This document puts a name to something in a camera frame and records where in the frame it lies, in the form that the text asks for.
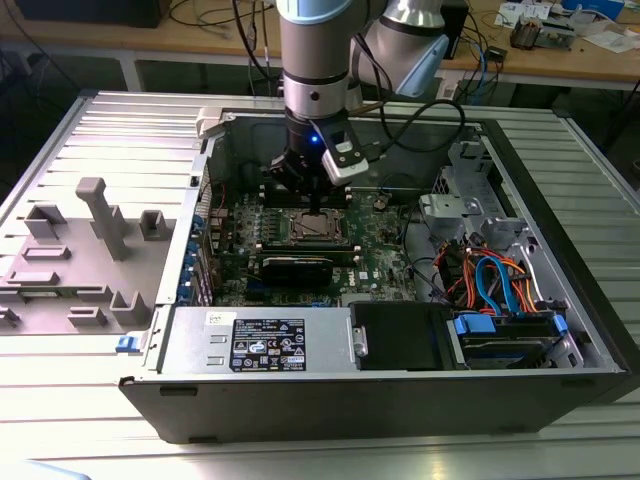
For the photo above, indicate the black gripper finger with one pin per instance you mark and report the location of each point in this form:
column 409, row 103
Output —
column 290, row 172
column 320, row 195

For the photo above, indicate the silver CPU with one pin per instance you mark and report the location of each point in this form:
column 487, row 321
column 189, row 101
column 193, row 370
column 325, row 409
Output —
column 325, row 222

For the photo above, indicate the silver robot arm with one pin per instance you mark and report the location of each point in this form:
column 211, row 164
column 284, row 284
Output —
column 312, row 55

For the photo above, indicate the black RAM slot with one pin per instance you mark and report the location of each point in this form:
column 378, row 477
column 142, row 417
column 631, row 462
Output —
column 340, row 202
column 337, row 192

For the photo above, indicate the CPU socket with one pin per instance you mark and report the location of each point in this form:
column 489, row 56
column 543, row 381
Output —
column 288, row 226

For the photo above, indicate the black RAM stick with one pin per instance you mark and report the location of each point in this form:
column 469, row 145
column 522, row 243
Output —
column 325, row 246
column 345, row 256

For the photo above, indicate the round coin battery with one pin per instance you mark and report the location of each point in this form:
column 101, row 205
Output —
column 380, row 202

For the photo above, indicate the black graphics card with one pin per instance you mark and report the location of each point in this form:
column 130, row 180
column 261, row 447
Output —
column 295, row 272

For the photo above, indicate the green motherboard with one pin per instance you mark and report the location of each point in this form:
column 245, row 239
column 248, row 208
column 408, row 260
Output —
column 375, row 260

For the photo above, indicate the silver metal drive cage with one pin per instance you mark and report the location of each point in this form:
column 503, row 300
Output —
column 450, row 210

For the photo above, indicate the silver power supply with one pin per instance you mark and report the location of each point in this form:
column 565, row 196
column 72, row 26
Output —
column 200, row 340

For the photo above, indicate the tall black box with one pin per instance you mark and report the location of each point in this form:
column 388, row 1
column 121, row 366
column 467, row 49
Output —
column 456, row 30

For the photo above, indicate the small black adapter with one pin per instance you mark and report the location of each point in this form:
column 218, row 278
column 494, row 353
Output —
column 497, row 54

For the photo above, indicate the black PC case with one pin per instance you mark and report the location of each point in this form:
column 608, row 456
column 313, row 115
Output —
column 350, row 410

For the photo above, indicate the grey parts rack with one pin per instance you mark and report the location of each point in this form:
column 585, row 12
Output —
column 75, row 270

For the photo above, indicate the hard disk in blue carrier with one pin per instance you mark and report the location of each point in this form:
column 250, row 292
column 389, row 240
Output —
column 505, row 345

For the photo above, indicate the blue case latch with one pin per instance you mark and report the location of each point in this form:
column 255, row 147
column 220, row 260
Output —
column 125, row 344

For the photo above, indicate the black computer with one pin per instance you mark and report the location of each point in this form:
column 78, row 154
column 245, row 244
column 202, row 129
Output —
column 90, row 12

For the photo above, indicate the copper heat sink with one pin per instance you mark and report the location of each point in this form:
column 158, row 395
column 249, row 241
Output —
column 525, row 35

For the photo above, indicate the wooden desk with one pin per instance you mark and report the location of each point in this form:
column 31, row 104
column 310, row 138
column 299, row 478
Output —
column 550, row 62

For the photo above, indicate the grey metal box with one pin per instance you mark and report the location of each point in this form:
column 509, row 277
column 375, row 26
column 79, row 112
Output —
column 555, row 37

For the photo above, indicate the blue box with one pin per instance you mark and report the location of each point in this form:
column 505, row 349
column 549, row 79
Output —
column 595, row 7

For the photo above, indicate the white paper sheet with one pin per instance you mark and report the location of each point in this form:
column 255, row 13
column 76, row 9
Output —
column 615, row 42

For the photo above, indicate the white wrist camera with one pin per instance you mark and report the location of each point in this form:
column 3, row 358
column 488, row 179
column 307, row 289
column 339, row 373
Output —
column 345, row 162

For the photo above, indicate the beige case bracket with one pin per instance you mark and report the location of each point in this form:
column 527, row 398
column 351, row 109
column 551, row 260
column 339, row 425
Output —
column 210, row 120

